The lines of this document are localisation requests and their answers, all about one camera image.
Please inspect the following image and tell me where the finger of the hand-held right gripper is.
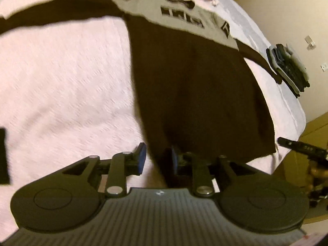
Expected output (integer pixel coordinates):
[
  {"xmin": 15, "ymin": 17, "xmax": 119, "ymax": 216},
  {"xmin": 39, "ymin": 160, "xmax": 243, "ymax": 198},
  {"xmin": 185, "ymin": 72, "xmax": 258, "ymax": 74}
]
[{"xmin": 277, "ymin": 137, "xmax": 301, "ymax": 149}]

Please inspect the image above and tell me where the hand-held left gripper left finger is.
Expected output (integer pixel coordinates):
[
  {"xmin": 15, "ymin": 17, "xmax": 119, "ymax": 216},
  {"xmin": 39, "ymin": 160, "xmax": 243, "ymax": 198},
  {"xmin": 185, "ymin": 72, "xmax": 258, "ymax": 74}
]
[{"xmin": 61, "ymin": 142, "xmax": 147, "ymax": 198}]

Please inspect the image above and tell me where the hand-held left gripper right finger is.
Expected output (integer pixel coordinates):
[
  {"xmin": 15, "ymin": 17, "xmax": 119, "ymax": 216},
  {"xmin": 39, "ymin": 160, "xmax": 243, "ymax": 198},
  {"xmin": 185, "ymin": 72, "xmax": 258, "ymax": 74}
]
[{"xmin": 166, "ymin": 146, "xmax": 259, "ymax": 198}]

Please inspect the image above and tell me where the brown and grey shirt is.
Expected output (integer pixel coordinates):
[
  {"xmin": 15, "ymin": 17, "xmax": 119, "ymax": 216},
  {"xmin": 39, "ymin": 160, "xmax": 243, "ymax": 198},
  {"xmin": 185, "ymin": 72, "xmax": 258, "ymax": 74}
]
[{"xmin": 0, "ymin": 0, "xmax": 284, "ymax": 188}]

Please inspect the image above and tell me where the person's right hand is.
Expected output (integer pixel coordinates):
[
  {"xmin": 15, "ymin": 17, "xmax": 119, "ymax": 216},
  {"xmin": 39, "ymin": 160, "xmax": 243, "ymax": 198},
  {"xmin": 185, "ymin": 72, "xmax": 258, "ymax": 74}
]
[{"xmin": 307, "ymin": 159, "xmax": 328, "ymax": 185}]

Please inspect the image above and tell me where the stack of folded clothes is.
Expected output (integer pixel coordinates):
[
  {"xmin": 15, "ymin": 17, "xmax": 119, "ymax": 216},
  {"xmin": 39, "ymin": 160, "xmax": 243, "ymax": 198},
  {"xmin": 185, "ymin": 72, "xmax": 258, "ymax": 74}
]
[{"xmin": 266, "ymin": 43, "xmax": 311, "ymax": 98}]

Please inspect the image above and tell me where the black strap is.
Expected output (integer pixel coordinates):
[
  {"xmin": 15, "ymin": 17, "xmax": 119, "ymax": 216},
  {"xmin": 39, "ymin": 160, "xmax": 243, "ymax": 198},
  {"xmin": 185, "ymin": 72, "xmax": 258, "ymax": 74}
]
[{"xmin": 0, "ymin": 128, "xmax": 11, "ymax": 185}]

